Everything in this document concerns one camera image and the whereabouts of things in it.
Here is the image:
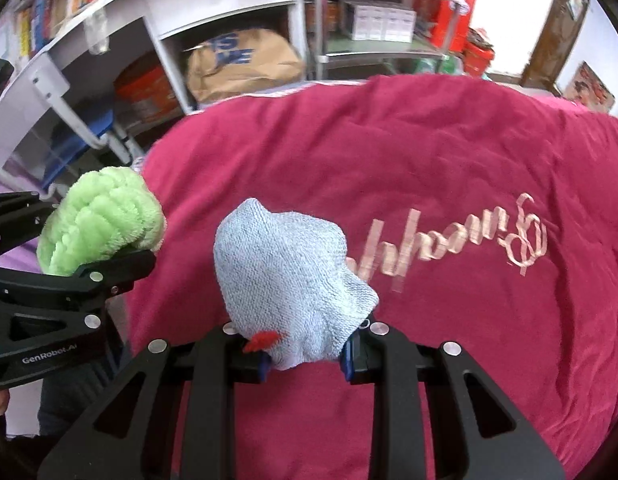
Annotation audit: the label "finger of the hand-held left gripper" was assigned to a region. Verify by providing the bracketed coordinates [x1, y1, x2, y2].
[0, 249, 157, 347]
[0, 191, 60, 256]

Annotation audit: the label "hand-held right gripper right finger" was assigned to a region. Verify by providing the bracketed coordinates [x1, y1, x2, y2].
[339, 322, 565, 480]

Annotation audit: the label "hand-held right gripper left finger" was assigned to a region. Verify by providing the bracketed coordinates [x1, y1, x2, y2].
[36, 322, 272, 480]

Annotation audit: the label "fluffy green sock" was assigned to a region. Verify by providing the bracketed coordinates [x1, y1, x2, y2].
[36, 166, 167, 277]

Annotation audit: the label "light blue knit sock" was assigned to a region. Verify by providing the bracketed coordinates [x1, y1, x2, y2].
[213, 198, 380, 372]

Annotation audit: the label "dark grey pants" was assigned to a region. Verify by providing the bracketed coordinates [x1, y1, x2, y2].
[39, 355, 132, 436]

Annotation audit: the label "blue plastic bin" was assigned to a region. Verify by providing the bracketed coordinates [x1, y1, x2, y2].
[41, 110, 114, 191]

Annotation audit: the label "orange box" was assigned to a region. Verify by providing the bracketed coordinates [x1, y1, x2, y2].
[114, 62, 182, 126]

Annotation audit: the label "row of books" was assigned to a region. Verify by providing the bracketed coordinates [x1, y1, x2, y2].
[14, 0, 120, 56]

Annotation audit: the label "dark red embroidered blanket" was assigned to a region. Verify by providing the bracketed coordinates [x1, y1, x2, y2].
[124, 74, 618, 480]

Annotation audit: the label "brown paper bag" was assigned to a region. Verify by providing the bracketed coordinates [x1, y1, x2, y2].
[184, 27, 306, 106]

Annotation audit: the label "metal storage shelf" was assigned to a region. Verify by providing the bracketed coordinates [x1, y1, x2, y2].
[0, 0, 310, 196]

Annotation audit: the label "metal shelf rack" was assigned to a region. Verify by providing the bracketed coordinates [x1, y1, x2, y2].
[304, 0, 495, 81]

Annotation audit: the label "row of white boxes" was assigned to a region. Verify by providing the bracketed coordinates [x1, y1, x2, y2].
[339, 0, 417, 42]

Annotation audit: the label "stack of orange red boxes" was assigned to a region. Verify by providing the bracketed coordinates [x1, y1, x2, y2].
[416, 0, 495, 76]

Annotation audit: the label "wall poster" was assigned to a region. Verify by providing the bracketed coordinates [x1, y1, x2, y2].
[564, 62, 616, 112]

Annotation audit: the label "wooden door frame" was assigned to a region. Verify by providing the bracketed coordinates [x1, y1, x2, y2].
[522, 0, 590, 88]

